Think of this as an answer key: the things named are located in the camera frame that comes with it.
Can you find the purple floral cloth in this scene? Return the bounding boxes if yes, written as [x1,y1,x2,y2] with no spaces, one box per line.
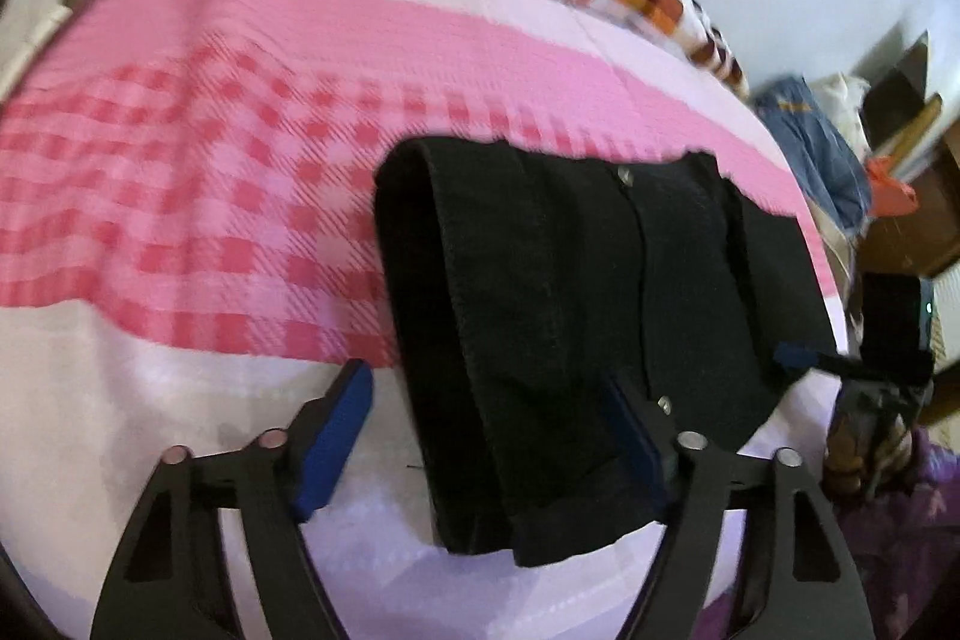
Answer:
[693,420,960,640]

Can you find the pink checked bed sheet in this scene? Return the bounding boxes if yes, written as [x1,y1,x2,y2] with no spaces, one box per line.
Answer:
[2,0,811,638]

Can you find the blue jeans pile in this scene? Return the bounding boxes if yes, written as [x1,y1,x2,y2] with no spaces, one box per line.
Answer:
[754,76,872,236]

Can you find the orange red cloth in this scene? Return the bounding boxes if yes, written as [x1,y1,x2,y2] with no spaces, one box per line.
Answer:
[866,156,919,218]

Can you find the brown wooden furniture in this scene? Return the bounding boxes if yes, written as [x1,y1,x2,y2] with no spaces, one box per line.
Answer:
[856,34,958,276]

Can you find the black pants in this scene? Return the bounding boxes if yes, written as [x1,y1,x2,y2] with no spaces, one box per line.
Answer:
[374,136,835,567]

